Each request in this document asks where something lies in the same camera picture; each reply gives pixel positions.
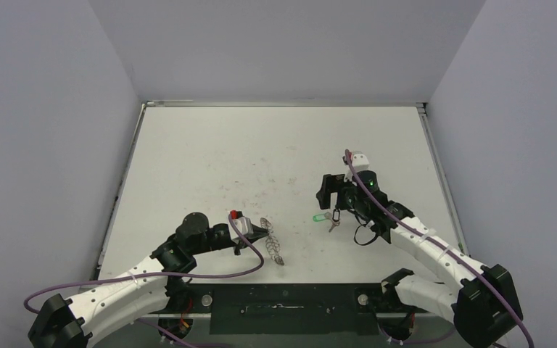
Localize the metal disc with keyrings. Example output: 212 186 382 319
260 217 285 266

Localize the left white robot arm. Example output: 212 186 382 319
28 211 272 347

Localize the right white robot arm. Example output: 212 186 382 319
315 170 524 347

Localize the green key tag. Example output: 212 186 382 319
313 212 331 222

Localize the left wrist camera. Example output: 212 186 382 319
228 210 252 241

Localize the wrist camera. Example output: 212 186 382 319
349 151 370 172
228 210 252 241

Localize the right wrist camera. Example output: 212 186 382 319
349 151 370 172

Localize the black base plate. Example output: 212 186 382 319
158 283 420 336

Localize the aluminium frame rail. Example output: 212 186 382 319
78 283 457 319

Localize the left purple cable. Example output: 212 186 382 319
22 216 266 348

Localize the purple cable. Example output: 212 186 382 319
344 149 535 348
22 216 266 348

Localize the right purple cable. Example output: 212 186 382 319
344 149 535 348

